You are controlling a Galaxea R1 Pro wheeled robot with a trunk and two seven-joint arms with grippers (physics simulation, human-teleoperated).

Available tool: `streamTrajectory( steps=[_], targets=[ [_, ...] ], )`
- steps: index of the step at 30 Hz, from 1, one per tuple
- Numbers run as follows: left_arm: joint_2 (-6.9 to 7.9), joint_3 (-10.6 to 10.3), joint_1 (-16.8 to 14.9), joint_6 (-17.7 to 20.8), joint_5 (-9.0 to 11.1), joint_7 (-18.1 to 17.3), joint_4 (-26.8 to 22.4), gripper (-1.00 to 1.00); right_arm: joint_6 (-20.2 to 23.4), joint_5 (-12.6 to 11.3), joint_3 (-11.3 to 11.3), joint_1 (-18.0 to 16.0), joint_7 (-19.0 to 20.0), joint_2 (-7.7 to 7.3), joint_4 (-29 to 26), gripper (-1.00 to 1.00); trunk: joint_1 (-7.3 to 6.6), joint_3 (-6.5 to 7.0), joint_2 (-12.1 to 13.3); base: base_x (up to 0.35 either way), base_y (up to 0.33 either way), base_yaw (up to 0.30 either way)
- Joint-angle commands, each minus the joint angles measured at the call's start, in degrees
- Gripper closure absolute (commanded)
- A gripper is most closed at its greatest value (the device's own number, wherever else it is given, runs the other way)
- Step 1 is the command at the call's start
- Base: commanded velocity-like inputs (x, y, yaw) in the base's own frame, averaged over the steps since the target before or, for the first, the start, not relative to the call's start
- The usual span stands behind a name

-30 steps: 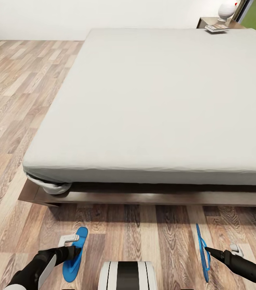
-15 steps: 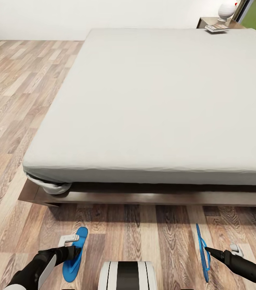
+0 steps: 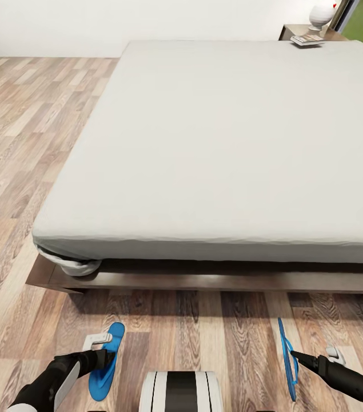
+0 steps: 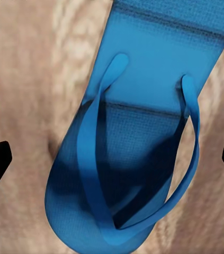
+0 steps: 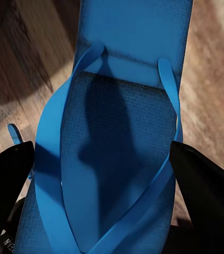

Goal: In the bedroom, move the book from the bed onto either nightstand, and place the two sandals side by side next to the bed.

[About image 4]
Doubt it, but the sandal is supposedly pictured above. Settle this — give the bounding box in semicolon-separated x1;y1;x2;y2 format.
44;0;224;254

